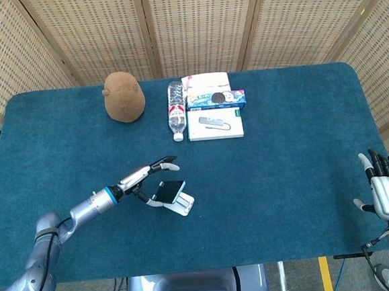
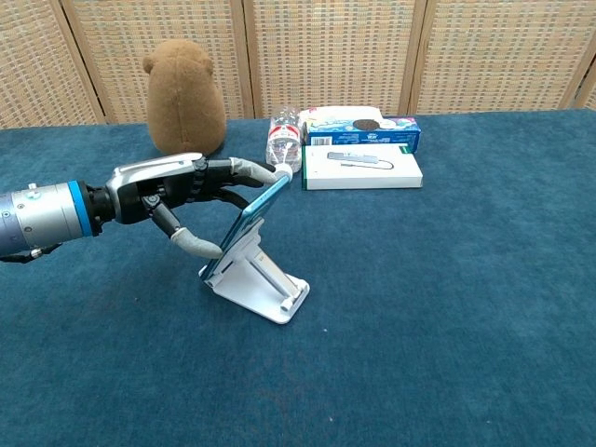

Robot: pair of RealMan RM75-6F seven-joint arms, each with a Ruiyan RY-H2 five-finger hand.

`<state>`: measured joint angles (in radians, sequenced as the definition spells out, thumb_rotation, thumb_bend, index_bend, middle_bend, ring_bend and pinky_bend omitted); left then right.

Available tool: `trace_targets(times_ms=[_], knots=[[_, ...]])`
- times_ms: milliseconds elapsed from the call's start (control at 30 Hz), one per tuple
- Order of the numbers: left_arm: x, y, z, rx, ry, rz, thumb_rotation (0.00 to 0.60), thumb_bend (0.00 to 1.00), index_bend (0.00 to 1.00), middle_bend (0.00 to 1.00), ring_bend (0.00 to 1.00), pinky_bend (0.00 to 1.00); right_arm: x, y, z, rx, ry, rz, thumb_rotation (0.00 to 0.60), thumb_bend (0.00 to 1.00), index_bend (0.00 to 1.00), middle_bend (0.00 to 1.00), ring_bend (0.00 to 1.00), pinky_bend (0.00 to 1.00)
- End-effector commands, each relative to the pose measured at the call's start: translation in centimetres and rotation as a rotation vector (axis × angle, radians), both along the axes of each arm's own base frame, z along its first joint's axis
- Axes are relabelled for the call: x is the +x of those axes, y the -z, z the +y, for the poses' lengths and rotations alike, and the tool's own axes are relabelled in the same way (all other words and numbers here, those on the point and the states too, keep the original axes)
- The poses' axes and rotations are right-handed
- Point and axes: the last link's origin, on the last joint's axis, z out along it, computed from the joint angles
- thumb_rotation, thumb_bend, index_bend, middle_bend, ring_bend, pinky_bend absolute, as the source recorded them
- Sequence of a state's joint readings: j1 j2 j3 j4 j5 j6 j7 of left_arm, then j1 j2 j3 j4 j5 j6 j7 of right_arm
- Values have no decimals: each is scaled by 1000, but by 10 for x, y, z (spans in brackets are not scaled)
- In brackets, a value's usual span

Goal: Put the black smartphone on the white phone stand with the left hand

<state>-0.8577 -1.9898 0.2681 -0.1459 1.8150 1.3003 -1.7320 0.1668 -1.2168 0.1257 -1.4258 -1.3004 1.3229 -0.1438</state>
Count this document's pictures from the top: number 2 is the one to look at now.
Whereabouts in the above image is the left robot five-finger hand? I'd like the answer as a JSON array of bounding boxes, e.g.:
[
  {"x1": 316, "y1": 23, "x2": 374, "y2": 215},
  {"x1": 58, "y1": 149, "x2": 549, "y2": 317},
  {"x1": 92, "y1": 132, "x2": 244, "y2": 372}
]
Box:
[{"x1": 95, "y1": 152, "x2": 294, "y2": 260}]

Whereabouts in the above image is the white folding phone stand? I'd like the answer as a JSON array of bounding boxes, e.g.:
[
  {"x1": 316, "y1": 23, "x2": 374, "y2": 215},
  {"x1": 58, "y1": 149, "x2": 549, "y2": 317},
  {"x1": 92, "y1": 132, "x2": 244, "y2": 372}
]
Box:
[{"x1": 198, "y1": 217, "x2": 311, "y2": 326}]

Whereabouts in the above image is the brown plush toy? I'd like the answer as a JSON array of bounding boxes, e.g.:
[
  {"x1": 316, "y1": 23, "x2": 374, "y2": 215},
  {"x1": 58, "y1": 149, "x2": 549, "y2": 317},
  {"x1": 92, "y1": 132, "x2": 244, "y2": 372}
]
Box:
[{"x1": 142, "y1": 38, "x2": 228, "y2": 158}]

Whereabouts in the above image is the clear plastic water bottle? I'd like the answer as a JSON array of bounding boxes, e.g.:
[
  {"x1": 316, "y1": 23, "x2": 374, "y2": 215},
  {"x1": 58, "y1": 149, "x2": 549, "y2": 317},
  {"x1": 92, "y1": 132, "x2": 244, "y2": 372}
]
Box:
[{"x1": 264, "y1": 105, "x2": 303, "y2": 177}]

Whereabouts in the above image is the white pink tissue pack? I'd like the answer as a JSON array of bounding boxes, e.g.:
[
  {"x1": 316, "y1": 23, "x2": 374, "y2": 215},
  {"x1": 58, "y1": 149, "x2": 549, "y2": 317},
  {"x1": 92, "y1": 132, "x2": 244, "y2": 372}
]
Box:
[{"x1": 297, "y1": 105, "x2": 386, "y2": 128}]

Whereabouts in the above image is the white USB hub box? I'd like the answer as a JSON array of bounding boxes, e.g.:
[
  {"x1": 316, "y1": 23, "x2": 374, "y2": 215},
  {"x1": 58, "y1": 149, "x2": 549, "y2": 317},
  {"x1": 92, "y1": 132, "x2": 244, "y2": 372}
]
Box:
[{"x1": 301, "y1": 142, "x2": 425, "y2": 192}]

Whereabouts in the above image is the blue cookie box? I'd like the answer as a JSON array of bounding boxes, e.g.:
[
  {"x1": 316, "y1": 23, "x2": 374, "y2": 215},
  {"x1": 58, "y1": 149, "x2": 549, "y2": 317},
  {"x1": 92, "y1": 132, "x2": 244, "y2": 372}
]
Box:
[{"x1": 304, "y1": 115, "x2": 423, "y2": 155}]

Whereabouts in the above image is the woven wooden folding screen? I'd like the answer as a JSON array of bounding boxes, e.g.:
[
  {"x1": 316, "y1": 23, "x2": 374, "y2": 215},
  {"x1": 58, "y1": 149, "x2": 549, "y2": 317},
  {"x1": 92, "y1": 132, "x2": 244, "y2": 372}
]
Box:
[{"x1": 0, "y1": 0, "x2": 596, "y2": 130}]

